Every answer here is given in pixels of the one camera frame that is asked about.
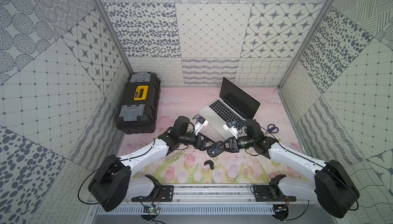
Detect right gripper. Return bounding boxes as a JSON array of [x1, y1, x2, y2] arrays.
[[217, 135, 255, 153]]

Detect black mouse battery cover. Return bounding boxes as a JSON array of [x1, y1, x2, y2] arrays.
[[204, 160, 215, 170]]

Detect silver laptop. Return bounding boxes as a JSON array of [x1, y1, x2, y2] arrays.
[[198, 77, 261, 140]]

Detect black wireless mouse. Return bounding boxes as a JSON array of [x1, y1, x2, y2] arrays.
[[207, 146, 223, 158]]

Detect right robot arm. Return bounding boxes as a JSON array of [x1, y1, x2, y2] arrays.
[[216, 120, 360, 218]]

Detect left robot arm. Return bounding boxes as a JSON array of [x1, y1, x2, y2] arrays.
[[88, 116, 211, 212]]

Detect pink floral table mat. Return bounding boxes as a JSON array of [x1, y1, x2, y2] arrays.
[[108, 86, 303, 185]]

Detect black yellow tool case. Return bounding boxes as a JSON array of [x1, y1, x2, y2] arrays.
[[114, 72, 161, 135]]

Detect right circuit board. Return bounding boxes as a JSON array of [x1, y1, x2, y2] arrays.
[[273, 205, 289, 219]]

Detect circuit board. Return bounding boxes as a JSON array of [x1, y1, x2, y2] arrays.
[[273, 205, 289, 219], [144, 206, 157, 214]]

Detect left circuit board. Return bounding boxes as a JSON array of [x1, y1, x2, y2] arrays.
[[144, 206, 157, 214]]

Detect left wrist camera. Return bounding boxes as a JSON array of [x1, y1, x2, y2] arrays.
[[193, 115, 209, 135]]

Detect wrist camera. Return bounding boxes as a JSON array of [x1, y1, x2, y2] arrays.
[[223, 121, 243, 139], [193, 115, 209, 135]]

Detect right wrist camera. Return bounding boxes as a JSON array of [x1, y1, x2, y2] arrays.
[[223, 121, 243, 139]]

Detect black handled scissors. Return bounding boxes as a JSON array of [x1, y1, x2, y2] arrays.
[[267, 124, 279, 134]]

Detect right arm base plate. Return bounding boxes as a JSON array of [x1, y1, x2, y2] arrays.
[[250, 174, 296, 202]]

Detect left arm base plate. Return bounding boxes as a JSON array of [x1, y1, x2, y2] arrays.
[[131, 174, 175, 203]]

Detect aluminium mounting rail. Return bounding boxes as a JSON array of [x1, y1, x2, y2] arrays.
[[123, 180, 339, 205]]

